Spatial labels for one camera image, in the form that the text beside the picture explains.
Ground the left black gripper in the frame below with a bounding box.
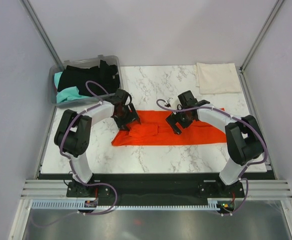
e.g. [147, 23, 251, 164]
[113, 103, 140, 132]

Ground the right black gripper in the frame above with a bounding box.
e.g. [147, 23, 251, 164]
[165, 106, 194, 135]

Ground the orange t-shirt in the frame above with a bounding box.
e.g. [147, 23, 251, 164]
[111, 110, 226, 147]

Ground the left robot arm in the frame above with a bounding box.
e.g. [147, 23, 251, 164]
[54, 89, 141, 197]

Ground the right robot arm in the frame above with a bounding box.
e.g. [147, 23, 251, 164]
[161, 90, 268, 197]

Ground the cream folded cloth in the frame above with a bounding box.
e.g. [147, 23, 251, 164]
[196, 62, 241, 95]

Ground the clear plastic storage bin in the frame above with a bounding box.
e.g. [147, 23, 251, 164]
[48, 55, 124, 108]

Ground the teal garment in bin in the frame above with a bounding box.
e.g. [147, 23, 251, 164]
[54, 72, 87, 104]

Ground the black garment in bin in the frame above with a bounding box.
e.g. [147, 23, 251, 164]
[57, 60, 120, 97]

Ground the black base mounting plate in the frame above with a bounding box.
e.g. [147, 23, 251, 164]
[38, 171, 276, 207]

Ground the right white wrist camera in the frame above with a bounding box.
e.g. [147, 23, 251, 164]
[164, 98, 171, 107]

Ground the right aluminium frame post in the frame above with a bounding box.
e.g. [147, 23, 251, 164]
[239, 0, 286, 73]

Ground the aluminium frame post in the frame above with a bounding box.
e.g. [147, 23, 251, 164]
[239, 0, 286, 73]
[20, 0, 64, 70]

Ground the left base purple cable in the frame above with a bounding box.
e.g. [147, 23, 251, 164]
[68, 182, 118, 217]

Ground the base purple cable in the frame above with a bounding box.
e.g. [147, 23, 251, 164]
[68, 182, 118, 217]
[215, 177, 249, 218]

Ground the white slotted cable duct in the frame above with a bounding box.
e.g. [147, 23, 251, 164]
[30, 198, 244, 211]

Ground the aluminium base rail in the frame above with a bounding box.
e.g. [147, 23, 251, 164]
[21, 179, 292, 201]

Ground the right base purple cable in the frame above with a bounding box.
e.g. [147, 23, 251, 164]
[215, 177, 249, 218]

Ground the left aluminium frame post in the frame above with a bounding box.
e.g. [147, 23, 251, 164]
[20, 0, 64, 70]

